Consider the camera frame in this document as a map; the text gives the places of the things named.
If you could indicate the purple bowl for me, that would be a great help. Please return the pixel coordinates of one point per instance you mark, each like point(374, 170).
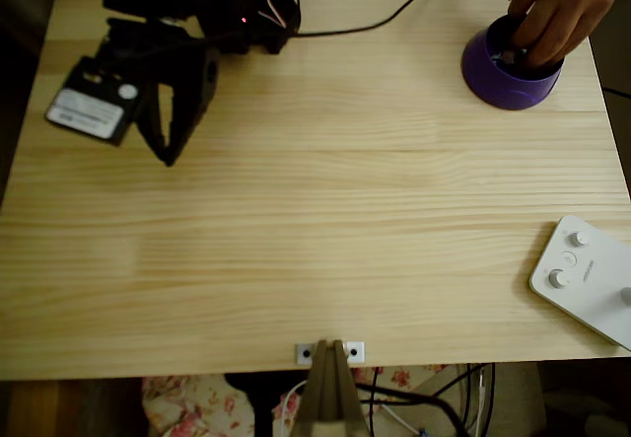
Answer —
point(493, 87)

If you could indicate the person's hand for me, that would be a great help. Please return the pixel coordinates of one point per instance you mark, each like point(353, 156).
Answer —
point(567, 3)

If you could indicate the floral fabric cushion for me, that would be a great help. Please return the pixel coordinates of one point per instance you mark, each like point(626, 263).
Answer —
point(187, 407)

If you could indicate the black support leg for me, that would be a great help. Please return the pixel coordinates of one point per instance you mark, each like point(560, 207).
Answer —
point(256, 407)

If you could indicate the black aluminium mast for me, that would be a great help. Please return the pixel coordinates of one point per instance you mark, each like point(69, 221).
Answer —
point(328, 397)

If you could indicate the white control pad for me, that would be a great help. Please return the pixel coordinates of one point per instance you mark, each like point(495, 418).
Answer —
point(586, 279)

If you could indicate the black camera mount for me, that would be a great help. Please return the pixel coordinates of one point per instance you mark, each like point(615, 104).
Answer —
point(118, 47)

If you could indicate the aluminium corner bracket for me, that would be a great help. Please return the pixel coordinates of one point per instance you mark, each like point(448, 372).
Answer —
point(357, 352)

